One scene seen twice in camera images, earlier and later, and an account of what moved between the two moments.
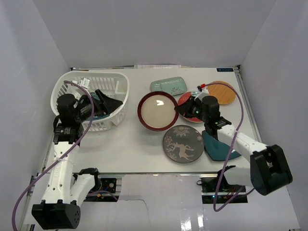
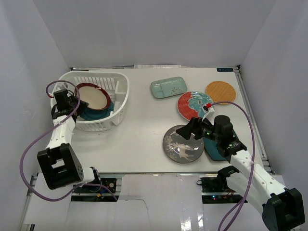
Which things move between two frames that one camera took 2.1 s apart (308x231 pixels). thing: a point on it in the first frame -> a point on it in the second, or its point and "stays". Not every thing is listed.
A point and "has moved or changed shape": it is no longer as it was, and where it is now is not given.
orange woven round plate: (224, 95) stays
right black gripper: (185, 110) -> (194, 126)
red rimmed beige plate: (156, 111) has moved or changed shape
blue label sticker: (224, 70) stays
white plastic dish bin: (115, 84) stays
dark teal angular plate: (217, 150) stays
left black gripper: (99, 102) -> (78, 107)
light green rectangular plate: (172, 86) stays
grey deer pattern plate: (183, 144) stays
